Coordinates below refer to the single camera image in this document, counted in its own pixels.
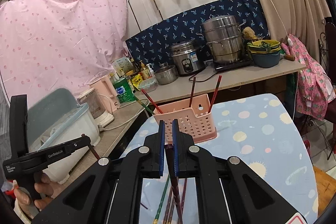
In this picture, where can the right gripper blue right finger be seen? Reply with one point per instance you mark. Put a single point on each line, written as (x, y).
(175, 132)

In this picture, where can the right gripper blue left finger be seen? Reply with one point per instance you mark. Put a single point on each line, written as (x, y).
(161, 132)

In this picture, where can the dark maroon chopstick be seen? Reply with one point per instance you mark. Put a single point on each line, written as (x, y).
(169, 151)
(192, 91)

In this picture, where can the bright red chopstick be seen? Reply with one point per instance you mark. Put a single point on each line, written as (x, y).
(152, 101)

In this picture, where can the green chopstick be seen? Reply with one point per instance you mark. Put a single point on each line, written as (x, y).
(143, 105)
(156, 218)

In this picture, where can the dark red chopstick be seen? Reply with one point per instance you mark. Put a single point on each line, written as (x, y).
(91, 148)

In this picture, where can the person's left hand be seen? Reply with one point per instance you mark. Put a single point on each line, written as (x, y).
(25, 206)

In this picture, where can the pink perforated utensil basket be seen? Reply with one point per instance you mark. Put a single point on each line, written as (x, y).
(193, 118)

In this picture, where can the clear food container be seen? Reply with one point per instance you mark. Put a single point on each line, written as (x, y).
(148, 85)

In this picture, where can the green labelled container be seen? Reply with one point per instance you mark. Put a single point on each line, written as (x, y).
(123, 90)

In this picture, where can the grey wooden counter shelf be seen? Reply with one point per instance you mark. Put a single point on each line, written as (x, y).
(116, 134)

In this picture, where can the small steel pot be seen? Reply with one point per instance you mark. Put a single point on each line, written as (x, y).
(166, 74)

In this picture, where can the sauce bottle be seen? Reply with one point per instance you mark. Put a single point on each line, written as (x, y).
(145, 72)

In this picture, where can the white dish rack bin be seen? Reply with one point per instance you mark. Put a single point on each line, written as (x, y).
(58, 118)

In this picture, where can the silver rice cooker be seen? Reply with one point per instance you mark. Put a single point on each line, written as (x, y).
(187, 58)

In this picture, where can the pink electric kettle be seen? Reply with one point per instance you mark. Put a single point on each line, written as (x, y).
(106, 93)

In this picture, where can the white blender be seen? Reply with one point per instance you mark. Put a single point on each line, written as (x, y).
(101, 116)

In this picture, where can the blue patterned tablecloth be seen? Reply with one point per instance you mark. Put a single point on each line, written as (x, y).
(258, 131)

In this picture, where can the navy floral cloth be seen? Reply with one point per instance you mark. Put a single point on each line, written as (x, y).
(152, 45)

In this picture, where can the large steel steamer pot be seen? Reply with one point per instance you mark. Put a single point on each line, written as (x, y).
(224, 38)

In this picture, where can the blue bowl with vegetables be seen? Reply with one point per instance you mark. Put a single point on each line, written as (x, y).
(264, 53)

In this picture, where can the pink dotted curtain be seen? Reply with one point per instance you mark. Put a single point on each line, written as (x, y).
(51, 44)

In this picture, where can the pink floral garment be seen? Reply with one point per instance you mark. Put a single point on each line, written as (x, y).
(314, 88)

